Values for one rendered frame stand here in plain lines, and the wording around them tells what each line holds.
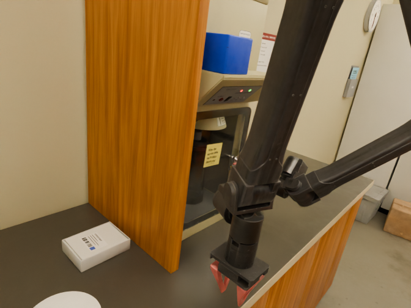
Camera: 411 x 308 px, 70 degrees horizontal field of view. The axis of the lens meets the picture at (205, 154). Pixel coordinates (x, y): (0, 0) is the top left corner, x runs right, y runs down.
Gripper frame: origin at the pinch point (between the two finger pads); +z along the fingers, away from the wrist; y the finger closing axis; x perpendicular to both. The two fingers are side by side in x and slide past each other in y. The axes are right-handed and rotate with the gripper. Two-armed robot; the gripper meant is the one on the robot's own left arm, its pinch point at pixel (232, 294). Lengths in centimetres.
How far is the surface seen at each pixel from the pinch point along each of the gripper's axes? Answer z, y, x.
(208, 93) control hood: -36.2, 25.8, -14.3
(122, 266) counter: 15.7, 35.8, 2.7
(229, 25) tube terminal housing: -53, 33, -28
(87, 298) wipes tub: 1.0, 18.6, 21.7
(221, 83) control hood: -39.2, 22.8, -15.2
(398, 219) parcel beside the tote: 89, -8, -288
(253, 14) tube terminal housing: -58, 33, -38
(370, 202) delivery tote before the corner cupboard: 81, 19, -282
